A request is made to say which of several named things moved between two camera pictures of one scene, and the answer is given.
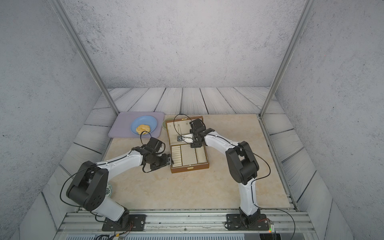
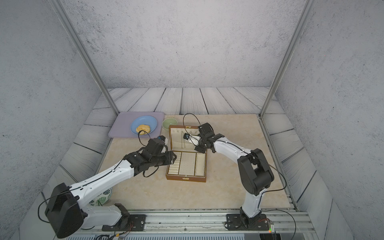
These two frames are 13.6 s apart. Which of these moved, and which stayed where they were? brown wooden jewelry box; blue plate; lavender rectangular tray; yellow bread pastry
Moved: brown wooden jewelry box
Stayed: blue plate; yellow bread pastry; lavender rectangular tray
